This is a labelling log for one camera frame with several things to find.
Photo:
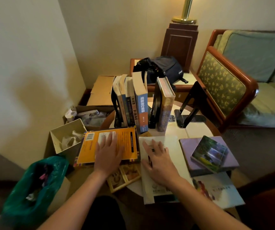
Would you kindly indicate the person's left hand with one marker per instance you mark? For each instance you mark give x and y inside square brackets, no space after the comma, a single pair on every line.
[107,158]

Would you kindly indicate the person's right hand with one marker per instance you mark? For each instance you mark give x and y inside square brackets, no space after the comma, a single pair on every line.
[161,166]

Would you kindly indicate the person's left thumb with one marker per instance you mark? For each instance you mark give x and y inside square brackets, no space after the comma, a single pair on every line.
[121,154]

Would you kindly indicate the person's right middle finger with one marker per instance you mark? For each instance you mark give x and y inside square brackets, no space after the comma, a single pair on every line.
[154,146]

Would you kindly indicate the person's right little finger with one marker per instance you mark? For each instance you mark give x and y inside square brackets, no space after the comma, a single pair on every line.
[165,152]

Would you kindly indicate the person's left middle finger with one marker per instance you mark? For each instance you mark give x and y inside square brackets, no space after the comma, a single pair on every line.
[108,142]

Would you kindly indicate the person's right thumb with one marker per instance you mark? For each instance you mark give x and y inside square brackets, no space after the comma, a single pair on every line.
[146,167]

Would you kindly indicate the person's left little finger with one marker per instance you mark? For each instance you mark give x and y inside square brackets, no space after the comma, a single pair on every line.
[97,149]

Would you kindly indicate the large white book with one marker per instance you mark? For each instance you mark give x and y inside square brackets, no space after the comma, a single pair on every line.
[175,150]

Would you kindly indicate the person's left forearm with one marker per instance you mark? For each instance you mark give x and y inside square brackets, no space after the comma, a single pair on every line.
[77,203]

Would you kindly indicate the person's right forearm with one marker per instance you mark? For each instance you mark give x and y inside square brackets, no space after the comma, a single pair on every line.
[204,208]

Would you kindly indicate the book with patterned border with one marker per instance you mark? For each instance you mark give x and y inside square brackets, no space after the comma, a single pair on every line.
[82,164]

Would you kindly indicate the yellow picture book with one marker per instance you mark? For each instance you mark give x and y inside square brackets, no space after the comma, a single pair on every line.
[125,176]

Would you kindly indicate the purple book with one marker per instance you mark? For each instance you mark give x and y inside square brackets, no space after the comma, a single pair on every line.
[187,153]

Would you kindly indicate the white plastic bag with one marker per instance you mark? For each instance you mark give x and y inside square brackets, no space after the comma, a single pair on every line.
[71,140]

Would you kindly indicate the clear plastic bags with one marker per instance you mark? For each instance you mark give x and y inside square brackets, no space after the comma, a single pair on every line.
[93,118]

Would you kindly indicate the black metal bookend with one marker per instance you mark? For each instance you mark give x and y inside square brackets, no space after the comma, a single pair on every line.
[153,112]
[116,110]
[190,110]

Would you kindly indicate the white square bin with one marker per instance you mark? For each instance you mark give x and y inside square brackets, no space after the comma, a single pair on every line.
[65,130]

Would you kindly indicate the open cardboard box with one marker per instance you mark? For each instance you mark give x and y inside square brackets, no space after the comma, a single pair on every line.
[84,108]

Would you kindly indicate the blue spine book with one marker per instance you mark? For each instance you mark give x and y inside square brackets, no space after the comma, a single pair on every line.
[124,102]

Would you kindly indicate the brown speckled book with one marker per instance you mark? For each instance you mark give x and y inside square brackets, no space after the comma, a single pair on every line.
[166,105]

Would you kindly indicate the blue and orange book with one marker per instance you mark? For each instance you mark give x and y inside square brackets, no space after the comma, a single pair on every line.
[141,105]

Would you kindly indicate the small white box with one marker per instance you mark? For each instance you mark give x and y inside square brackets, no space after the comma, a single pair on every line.
[70,114]

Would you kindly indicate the white spine book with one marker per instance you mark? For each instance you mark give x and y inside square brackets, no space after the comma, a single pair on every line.
[133,105]

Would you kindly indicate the small landscape cover book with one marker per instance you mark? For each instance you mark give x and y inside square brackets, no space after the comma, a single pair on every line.
[210,153]

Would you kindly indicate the closed cardboard box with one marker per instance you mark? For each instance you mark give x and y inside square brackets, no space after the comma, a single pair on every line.
[101,90]

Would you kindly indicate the tan paged book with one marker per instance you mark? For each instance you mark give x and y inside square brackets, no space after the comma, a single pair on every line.
[117,86]

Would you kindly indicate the person's black trouser leg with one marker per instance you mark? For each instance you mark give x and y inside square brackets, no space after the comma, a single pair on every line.
[104,215]

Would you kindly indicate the white book with colourful picture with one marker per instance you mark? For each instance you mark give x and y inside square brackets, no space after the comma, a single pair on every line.
[223,191]

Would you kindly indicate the green plastic bag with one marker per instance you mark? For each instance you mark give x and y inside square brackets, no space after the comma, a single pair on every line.
[32,191]

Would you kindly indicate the black backpack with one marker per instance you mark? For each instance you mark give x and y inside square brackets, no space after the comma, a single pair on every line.
[163,68]

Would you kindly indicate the brass lamp base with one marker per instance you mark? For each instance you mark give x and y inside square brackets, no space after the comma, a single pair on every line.
[184,11]

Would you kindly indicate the green sofa with wooden frame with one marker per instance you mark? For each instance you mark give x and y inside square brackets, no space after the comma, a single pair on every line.
[245,76]

